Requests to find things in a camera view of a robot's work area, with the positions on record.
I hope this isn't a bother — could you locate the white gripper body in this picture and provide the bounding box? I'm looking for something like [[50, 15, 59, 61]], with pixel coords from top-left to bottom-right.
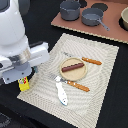
[[0, 41, 49, 85]]

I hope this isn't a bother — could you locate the yellow toy butter box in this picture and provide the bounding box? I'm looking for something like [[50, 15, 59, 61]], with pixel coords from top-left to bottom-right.
[[18, 77, 29, 91]]

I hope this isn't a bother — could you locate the brown toy sausage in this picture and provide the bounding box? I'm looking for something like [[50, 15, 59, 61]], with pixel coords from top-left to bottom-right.
[[61, 63, 84, 72]]

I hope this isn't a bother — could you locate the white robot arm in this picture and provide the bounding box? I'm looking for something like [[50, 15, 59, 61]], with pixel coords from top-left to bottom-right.
[[0, 0, 49, 84]]

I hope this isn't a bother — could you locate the beige woven placemat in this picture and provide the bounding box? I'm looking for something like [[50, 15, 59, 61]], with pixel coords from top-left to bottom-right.
[[17, 33, 118, 128]]

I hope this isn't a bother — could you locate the round wooden plate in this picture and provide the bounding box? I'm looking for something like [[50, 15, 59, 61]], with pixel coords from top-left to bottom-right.
[[59, 57, 87, 81]]

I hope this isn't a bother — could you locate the grey pot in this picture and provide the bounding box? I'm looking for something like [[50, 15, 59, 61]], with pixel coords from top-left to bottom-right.
[[60, 0, 80, 21]]

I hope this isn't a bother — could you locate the brown toy stove board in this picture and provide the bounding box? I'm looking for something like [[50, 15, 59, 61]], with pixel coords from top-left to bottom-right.
[[51, 1, 128, 43]]

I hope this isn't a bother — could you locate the beige bowl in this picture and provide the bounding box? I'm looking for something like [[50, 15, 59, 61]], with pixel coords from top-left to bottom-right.
[[121, 7, 128, 30]]

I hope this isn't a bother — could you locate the fork with wooden handle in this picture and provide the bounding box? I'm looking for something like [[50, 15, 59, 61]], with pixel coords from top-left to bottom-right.
[[49, 74, 90, 92]]

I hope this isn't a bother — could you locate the knife with wooden handle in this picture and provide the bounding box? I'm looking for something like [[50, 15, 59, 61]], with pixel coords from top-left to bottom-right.
[[61, 52, 102, 65]]

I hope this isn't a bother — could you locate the grey saucepan with handle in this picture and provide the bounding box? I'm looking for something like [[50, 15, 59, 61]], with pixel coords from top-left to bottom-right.
[[81, 8, 109, 31]]

